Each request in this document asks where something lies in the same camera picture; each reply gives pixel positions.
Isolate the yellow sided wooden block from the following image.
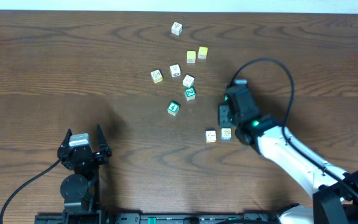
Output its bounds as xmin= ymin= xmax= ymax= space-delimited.
xmin=205 ymin=130 xmax=217 ymax=143

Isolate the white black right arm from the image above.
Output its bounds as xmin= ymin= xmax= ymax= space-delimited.
xmin=218 ymin=103 xmax=358 ymax=223

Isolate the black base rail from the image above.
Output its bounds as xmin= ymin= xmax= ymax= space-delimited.
xmin=34 ymin=213 xmax=281 ymax=224

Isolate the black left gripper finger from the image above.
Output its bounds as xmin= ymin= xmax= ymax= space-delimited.
xmin=97 ymin=125 xmax=109 ymax=149
xmin=61 ymin=129 xmax=72 ymax=147

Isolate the white wooden block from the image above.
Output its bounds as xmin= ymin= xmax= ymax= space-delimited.
xmin=182 ymin=75 xmax=195 ymax=88

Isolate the green letter N block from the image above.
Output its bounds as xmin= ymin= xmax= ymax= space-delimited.
xmin=184 ymin=87 xmax=196 ymax=101

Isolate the wooden block letter B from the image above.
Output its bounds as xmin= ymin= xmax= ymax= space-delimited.
xmin=150 ymin=69 xmax=163 ymax=83

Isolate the blue sided wooden block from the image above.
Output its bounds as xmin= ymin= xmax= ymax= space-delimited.
xmin=221 ymin=128 xmax=232 ymax=140

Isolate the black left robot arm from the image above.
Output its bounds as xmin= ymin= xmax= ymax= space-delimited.
xmin=57 ymin=125 xmax=112 ymax=215

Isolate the wooden block number 3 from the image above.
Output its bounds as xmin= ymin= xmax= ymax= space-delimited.
xmin=171 ymin=22 xmax=183 ymax=35

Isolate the yellow top wooden block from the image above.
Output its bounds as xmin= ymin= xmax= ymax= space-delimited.
xmin=186 ymin=51 xmax=196 ymax=63

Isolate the green number 4 block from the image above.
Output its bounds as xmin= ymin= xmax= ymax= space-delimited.
xmin=167 ymin=101 xmax=180 ymax=116

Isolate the wooden block letter W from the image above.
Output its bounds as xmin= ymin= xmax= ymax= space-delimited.
xmin=170 ymin=64 xmax=181 ymax=77

